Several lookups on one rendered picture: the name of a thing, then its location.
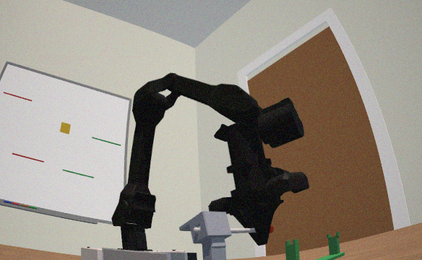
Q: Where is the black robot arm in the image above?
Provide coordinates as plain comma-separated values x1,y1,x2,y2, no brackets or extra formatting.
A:
111,73,304,251

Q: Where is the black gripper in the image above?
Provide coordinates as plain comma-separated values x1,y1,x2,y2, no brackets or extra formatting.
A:
208,151,309,246

